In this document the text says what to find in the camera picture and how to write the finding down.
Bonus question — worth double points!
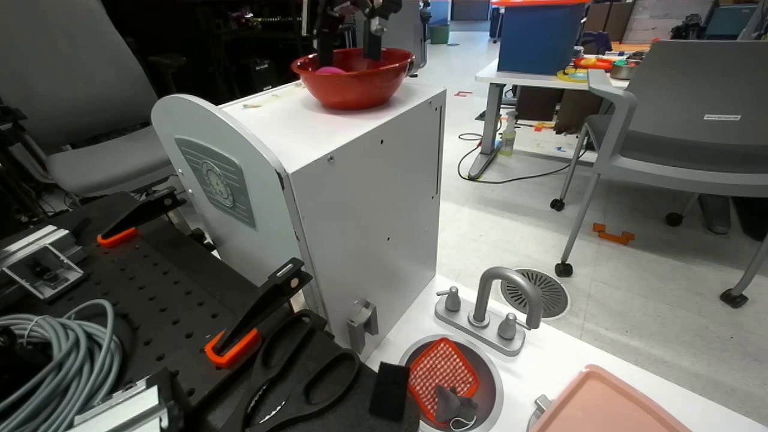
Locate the black floor cable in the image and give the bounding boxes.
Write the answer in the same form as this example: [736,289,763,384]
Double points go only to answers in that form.
[454,127,579,186]

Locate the grey padded office chair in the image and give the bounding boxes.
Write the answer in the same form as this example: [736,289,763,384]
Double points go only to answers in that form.
[0,0,174,201]

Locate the grey four-legged caster chair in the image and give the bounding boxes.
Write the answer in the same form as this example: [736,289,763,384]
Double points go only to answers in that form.
[550,37,768,309]

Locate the silver square bracket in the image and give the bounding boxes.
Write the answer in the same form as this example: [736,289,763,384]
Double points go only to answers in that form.
[0,225,85,305]

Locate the brown cardboard box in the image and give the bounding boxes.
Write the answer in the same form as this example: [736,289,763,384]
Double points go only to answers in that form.
[513,82,609,133]

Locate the small black foam block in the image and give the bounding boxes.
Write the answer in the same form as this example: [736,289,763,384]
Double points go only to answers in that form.
[367,359,414,425]

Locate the white desk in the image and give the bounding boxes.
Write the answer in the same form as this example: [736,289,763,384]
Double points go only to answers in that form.
[466,57,637,183]

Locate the yellow orange desk toy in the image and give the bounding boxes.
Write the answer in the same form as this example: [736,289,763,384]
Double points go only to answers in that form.
[571,53,619,75]

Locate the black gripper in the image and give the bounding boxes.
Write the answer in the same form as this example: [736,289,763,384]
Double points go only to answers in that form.
[316,0,402,69]

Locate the blue storage bin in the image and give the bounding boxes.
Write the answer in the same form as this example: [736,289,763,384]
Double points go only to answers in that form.
[495,1,589,77]

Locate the white toy kitchen counter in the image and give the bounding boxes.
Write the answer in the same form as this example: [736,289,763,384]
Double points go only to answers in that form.
[363,271,768,432]

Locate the white bottle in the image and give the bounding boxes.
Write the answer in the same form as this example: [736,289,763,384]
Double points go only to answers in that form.
[496,111,521,157]

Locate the black scissors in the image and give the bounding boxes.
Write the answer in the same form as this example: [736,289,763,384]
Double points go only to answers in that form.
[237,313,365,432]

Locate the red plastic bowl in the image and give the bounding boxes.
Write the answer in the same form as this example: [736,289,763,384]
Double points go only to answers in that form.
[287,45,418,113]

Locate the white toy cabinet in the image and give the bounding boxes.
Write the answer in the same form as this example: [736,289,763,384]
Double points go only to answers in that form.
[148,78,448,355]

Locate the silver aluminium extrusion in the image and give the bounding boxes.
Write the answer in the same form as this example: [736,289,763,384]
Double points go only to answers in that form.
[69,369,183,432]

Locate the grey toy faucet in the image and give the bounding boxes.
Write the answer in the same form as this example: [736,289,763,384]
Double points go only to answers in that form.
[432,264,546,358]

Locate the grey cable coil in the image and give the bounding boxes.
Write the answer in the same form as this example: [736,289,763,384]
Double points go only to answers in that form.
[0,297,125,432]

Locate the orange mesh strainer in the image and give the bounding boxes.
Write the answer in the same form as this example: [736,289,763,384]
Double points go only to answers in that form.
[405,336,485,429]

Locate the black clamp orange handle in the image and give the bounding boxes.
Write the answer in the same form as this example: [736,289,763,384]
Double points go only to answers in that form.
[201,256,313,371]
[94,186,189,251]

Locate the magenta plush toy green leaves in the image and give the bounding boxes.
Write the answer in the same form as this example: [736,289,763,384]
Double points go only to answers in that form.
[313,61,355,78]

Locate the orange bin lid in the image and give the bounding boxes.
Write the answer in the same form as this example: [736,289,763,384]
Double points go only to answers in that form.
[489,0,589,9]

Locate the small dark grey toy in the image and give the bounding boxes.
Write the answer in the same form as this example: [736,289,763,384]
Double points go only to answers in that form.
[430,382,480,429]

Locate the pink plastic tray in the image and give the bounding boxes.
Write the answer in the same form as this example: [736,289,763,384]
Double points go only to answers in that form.
[529,363,693,432]

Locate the black perforated breadboard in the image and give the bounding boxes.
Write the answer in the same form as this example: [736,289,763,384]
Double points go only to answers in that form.
[0,186,321,432]

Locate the small orange floor tape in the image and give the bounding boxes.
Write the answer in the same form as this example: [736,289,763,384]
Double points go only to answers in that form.
[589,220,637,247]

